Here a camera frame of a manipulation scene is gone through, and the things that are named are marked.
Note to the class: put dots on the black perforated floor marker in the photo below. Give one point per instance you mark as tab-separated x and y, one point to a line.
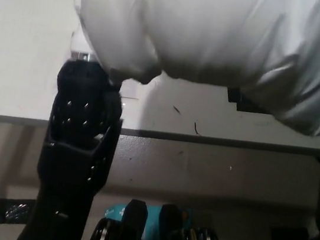
14	210

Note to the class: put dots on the white square pillow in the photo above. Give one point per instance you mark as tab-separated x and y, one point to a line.
219	36

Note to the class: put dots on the black robot torso teal top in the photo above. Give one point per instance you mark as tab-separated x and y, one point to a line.
158	239

